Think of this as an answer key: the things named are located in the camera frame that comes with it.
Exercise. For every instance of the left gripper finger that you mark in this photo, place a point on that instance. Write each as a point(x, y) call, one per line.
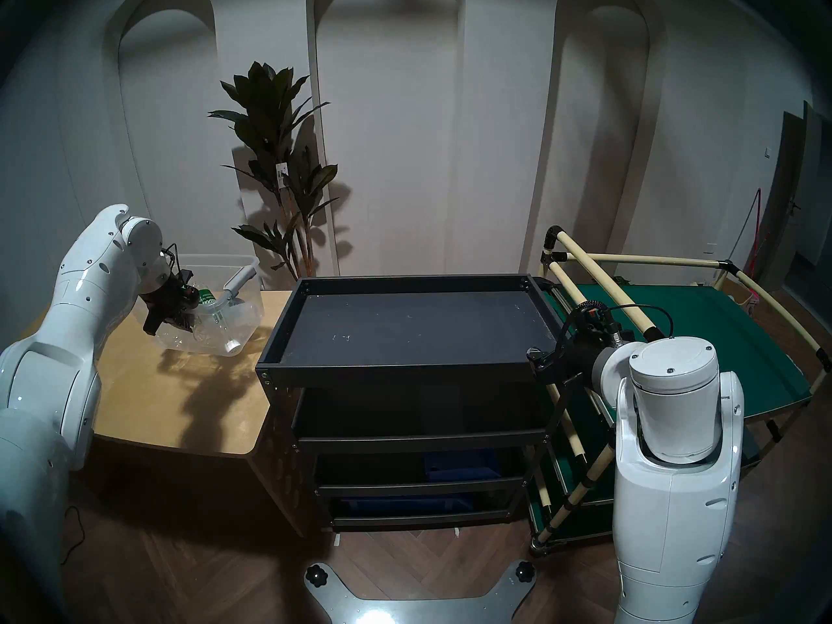
point(153, 320)
point(185, 320)

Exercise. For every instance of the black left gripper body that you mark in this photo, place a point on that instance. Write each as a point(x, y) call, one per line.
point(174, 294)

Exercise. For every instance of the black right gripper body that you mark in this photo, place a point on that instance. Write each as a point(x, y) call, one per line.
point(565, 363)

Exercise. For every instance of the clear plastic storage box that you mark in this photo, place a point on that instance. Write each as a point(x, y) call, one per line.
point(234, 317)

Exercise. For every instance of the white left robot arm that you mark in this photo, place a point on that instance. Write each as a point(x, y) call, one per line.
point(71, 330)

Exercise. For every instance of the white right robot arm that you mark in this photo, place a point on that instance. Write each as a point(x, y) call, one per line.
point(676, 473)

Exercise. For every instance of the black metal shelf cart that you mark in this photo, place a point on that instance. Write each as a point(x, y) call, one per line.
point(416, 330)

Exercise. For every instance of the green label plastic bottle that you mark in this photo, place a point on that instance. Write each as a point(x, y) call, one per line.
point(208, 298)

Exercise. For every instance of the light wooden table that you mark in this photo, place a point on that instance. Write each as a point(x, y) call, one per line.
point(149, 395)

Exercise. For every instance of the small blue plastic bin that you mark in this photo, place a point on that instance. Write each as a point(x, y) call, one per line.
point(461, 467)

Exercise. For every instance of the white plant tag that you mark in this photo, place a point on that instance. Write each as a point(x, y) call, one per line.
point(283, 171)

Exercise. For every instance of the dark green leafy plant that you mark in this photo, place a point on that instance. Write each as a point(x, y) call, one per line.
point(273, 122)

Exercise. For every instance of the long blue plastic bin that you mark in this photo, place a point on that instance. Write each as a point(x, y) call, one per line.
point(409, 504)

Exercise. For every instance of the red stick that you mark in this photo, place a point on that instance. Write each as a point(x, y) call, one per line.
point(754, 233)

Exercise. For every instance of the dark door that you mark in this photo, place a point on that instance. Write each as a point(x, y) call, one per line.
point(803, 200)

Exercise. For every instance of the green cart beige pipe frame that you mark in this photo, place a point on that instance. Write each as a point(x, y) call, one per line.
point(702, 330)

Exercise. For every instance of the grey metal robot base plate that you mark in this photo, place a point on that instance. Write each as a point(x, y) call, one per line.
point(416, 606)

